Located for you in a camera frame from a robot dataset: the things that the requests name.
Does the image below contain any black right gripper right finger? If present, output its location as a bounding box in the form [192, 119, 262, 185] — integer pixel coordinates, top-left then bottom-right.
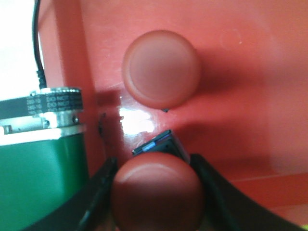
[190, 154, 304, 231]

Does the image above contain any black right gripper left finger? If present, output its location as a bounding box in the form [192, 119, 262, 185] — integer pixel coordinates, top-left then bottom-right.
[24, 157, 118, 231]

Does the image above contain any red mushroom push button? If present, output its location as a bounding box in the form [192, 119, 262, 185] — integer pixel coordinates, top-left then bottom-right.
[110, 129, 206, 231]

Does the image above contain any green conveyor belt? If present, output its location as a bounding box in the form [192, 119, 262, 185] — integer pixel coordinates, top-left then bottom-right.
[0, 134, 89, 231]

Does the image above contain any silver conveyor drive pulley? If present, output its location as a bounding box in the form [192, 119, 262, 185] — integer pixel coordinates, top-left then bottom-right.
[0, 87, 85, 146]

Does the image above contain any red plastic tray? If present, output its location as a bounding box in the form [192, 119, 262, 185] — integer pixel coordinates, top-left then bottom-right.
[39, 0, 308, 225]

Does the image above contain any black timing belt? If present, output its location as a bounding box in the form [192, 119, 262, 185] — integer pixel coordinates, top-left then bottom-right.
[0, 92, 83, 119]

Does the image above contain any black cable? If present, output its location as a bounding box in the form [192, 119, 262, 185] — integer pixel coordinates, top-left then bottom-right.
[31, 0, 47, 89]

